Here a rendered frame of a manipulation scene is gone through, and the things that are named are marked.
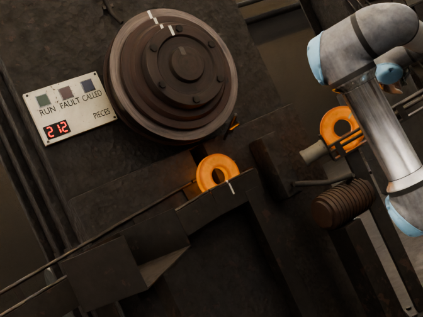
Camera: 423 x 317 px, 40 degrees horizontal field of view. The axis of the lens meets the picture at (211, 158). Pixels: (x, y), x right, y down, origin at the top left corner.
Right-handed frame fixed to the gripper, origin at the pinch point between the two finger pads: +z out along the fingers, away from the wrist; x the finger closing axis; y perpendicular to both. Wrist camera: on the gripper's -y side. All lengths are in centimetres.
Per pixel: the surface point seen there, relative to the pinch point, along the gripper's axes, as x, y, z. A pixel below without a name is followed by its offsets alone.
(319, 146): -27.8, -14.6, 0.3
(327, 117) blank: -17.9, -15.8, -2.6
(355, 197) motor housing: -38.7, 3.0, 7.7
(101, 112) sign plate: -58, -67, -47
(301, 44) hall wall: 356, -490, 599
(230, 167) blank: -51, -33, -14
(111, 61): -44, -63, -58
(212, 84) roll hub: -32, -40, -36
